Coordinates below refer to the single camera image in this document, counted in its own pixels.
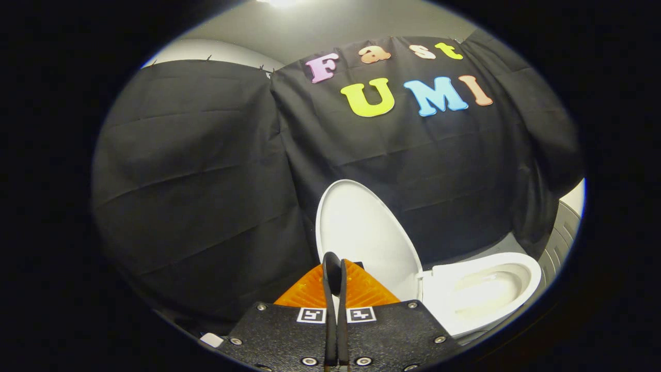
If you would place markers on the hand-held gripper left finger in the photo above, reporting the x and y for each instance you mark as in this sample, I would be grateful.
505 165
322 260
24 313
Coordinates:
329 320

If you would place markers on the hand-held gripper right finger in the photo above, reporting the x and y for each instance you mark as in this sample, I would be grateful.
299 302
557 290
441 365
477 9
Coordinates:
343 320

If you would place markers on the white toilet lid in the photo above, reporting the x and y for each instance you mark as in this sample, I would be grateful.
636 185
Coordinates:
361 227

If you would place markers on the white toilet seat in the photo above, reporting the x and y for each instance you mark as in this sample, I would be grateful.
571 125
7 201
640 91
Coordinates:
439 305

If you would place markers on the black backdrop cloth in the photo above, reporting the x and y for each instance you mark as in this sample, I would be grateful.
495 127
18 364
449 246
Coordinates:
206 181

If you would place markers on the white plastic drawer cabinet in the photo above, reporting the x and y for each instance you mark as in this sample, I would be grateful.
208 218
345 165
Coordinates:
557 248

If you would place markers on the large ceiling light panel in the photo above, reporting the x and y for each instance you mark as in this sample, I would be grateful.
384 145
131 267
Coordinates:
281 2

